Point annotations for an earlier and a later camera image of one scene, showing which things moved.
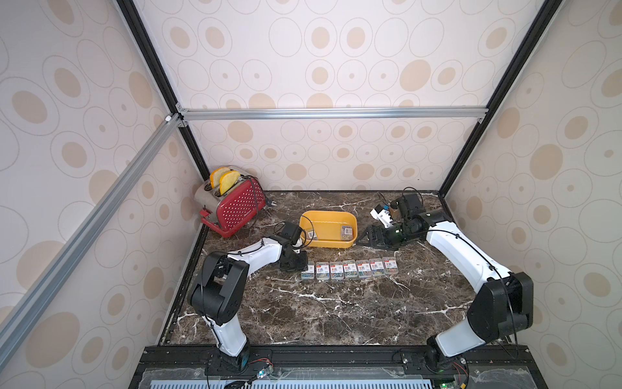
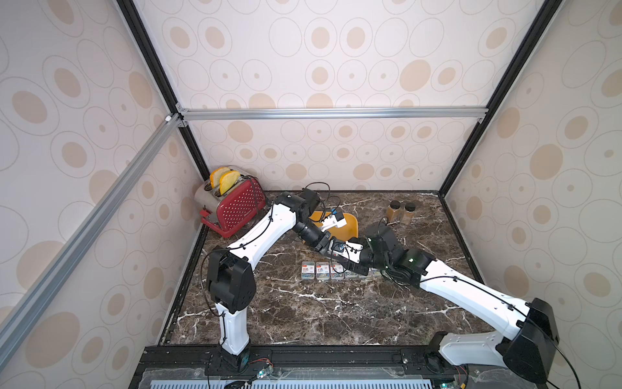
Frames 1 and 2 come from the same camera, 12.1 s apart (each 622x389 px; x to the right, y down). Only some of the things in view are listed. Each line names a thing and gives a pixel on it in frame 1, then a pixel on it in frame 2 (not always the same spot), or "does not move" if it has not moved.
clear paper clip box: x=337 y=271 does not move
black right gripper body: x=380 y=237 -> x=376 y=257
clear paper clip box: x=309 y=273 does not move
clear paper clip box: x=351 y=268 does not move
